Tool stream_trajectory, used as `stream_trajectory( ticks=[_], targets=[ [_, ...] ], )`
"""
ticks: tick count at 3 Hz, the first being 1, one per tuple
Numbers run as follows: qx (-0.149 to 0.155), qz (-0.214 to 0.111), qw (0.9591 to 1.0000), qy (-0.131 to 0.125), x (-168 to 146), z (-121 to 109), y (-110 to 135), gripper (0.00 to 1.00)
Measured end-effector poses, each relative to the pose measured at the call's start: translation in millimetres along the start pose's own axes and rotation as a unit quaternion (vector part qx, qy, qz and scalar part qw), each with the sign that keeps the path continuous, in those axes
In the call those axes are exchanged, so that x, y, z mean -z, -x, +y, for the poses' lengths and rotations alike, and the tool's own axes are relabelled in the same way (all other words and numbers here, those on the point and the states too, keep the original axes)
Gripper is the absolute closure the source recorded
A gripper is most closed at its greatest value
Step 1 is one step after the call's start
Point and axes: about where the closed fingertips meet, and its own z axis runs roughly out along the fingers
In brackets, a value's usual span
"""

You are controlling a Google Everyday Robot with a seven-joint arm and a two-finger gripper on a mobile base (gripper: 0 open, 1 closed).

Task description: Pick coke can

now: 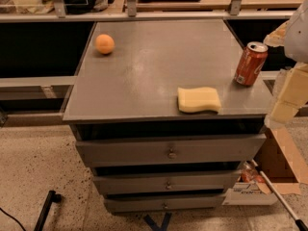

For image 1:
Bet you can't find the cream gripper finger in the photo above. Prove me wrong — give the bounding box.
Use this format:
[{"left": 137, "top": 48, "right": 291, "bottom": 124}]
[{"left": 265, "top": 98, "right": 299, "bottom": 129}]

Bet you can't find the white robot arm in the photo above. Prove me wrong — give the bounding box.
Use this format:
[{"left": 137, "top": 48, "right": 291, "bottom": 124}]
[{"left": 264, "top": 0, "right": 308, "bottom": 129}]

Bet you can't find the red coke can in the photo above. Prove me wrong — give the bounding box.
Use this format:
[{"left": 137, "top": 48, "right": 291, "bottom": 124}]
[{"left": 234, "top": 41, "right": 268, "bottom": 87}]

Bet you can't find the cardboard box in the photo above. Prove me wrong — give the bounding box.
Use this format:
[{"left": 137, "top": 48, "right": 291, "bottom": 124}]
[{"left": 223, "top": 127, "right": 308, "bottom": 205}]

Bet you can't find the top grey drawer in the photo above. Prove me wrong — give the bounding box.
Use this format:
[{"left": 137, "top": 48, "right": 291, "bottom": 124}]
[{"left": 76, "top": 134, "right": 266, "bottom": 167}]

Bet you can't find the grey drawer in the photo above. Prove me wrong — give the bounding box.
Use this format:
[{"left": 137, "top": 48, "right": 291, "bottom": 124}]
[
  {"left": 76, "top": 134, "right": 266, "bottom": 167},
  {"left": 93, "top": 170, "right": 240, "bottom": 195},
  {"left": 104, "top": 194, "right": 225, "bottom": 213}
]

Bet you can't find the red snack packet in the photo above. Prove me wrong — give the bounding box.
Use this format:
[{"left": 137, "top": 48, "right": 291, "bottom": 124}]
[{"left": 241, "top": 162, "right": 265, "bottom": 183}]

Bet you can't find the yellow sponge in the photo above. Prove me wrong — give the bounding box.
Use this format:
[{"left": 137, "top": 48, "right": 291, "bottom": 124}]
[{"left": 177, "top": 87, "right": 221, "bottom": 114}]

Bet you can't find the grey drawer cabinet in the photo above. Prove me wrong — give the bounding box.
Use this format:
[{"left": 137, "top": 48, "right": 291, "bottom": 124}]
[{"left": 64, "top": 20, "right": 270, "bottom": 200}]

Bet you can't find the bottom grey drawer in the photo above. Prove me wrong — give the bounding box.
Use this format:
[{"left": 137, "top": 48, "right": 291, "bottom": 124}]
[{"left": 104, "top": 194, "right": 225, "bottom": 213}]

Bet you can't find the middle grey drawer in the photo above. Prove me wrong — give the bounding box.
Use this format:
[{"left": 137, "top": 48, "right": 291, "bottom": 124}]
[{"left": 93, "top": 170, "right": 240, "bottom": 195}]

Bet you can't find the grey metal railing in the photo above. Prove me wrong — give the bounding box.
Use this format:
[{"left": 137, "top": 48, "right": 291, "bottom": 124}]
[{"left": 0, "top": 0, "right": 304, "bottom": 23}]

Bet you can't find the orange fruit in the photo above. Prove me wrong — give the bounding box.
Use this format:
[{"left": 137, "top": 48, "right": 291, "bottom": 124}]
[{"left": 95, "top": 34, "right": 115, "bottom": 54}]

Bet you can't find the black metal bar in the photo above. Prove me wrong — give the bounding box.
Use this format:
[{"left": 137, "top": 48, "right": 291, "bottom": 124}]
[{"left": 34, "top": 191, "right": 62, "bottom": 231}]

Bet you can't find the white stick black handle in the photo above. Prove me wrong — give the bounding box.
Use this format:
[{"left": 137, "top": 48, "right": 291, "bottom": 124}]
[{"left": 251, "top": 160, "right": 308, "bottom": 231}]

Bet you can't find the black cable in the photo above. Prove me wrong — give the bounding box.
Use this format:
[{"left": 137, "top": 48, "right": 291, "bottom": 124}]
[{"left": 0, "top": 207, "right": 27, "bottom": 231}]

